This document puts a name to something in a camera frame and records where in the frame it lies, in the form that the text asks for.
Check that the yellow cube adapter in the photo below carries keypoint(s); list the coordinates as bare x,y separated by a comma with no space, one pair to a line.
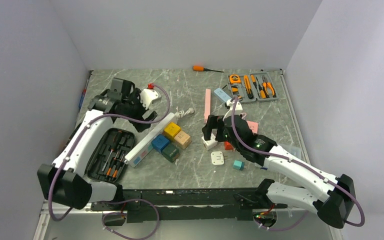
171,130

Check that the blue cube adapter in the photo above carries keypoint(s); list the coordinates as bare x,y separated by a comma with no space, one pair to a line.
160,142

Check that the grey tool tray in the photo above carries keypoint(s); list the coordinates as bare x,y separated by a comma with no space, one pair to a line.
252,87

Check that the black tool case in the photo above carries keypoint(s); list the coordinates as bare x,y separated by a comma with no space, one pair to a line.
108,159

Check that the red cube adapter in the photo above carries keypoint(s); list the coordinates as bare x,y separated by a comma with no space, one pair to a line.
228,146

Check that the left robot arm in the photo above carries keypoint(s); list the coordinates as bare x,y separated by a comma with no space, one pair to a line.
64,180

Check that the red blue pen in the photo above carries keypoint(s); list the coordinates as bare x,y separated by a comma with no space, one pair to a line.
83,93

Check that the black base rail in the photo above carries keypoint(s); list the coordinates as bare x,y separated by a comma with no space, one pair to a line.
190,204

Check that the light blue power strip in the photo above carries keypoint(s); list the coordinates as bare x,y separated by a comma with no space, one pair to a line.
222,95

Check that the pink power strip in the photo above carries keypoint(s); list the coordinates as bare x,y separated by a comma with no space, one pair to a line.
207,104

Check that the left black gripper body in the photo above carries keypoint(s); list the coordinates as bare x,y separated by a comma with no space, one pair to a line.
134,108

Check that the orange handled screwdriver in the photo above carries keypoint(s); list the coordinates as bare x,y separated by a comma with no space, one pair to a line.
198,68

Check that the pink cube socket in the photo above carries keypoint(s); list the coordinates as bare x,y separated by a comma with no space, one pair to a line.
254,126

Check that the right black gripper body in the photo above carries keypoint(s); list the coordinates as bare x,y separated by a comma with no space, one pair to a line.
216,121

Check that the beige cube adapter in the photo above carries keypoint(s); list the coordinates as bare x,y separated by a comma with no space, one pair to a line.
182,140

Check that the clear screw box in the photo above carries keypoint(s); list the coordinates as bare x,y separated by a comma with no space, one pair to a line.
291,150

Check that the small white plug adapter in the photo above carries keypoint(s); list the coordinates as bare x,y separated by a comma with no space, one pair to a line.
217,158

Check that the teal cube plug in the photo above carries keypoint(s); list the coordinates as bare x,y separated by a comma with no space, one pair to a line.
238,165

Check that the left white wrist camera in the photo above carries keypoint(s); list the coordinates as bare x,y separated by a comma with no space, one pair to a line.
148,97

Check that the white cube adapter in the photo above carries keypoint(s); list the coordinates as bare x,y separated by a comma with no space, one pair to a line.
209,144

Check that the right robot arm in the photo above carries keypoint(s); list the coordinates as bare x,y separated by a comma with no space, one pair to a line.
332,198

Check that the green cube adapter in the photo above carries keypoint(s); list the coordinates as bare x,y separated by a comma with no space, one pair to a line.
170,152

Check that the white power strip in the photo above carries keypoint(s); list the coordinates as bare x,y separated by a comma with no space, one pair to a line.
144,147

